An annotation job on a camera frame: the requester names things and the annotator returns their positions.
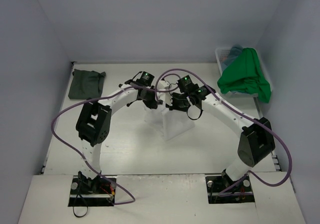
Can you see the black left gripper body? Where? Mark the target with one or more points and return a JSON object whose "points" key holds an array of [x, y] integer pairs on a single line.
{"points": [[152, 102]]}

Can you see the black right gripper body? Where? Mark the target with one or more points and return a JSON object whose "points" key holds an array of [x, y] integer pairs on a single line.
{"points": [[176, 103]]}

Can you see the white t shirt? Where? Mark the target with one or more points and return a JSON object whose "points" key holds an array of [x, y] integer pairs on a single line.
{"points": [[168, 123]]}

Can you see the grey t shirt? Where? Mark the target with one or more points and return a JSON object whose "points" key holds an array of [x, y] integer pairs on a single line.
{"points": [[86, 85]]}

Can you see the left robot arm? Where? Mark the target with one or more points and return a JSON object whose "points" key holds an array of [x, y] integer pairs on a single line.
{"points": [[93, 124]]}

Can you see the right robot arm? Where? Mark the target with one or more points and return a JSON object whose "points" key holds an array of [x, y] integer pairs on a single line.
{"points": [[255, 143]]}

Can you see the white laundry basket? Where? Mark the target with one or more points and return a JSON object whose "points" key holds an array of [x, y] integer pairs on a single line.
{"points": [[221, 54]]}

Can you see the green t shirt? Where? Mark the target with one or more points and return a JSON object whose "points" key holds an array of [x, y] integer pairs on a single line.
{"points": [[245, 75]]}

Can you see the light blue garment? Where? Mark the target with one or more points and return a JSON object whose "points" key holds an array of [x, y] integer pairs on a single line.
{"points": [[234, 52]]}

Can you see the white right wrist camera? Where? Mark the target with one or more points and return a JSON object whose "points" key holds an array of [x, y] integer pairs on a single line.
{"points": [[163, 94]]}

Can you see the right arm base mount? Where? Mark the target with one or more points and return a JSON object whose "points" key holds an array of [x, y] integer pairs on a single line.
{"points": [[221, 191]]}

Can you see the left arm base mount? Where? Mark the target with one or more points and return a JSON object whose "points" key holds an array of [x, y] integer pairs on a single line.
{"points": [[102, 195]]}

